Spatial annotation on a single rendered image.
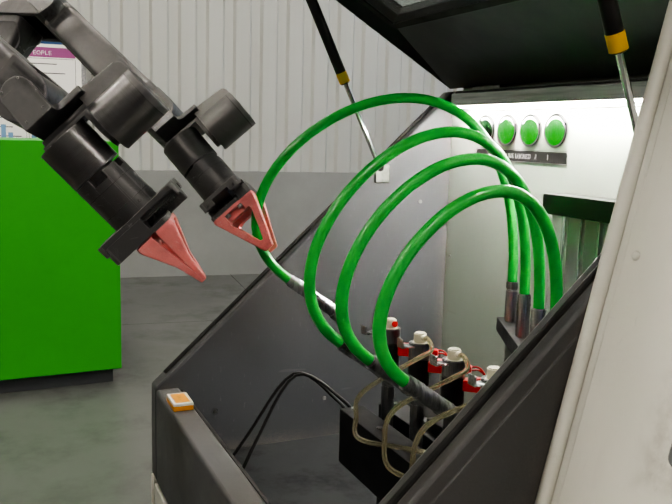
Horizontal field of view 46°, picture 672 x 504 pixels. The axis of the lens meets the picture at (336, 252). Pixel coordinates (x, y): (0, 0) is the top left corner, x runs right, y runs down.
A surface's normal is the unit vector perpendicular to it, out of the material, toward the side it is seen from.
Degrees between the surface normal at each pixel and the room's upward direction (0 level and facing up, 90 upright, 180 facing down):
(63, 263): 90
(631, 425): 76
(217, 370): 90
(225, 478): 0
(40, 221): 90
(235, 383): 90
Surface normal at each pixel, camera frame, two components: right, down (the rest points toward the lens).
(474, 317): -0.91, 0.04
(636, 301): -0.88, -0.20
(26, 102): -0.15, -0.13
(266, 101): 0.30, 0.15
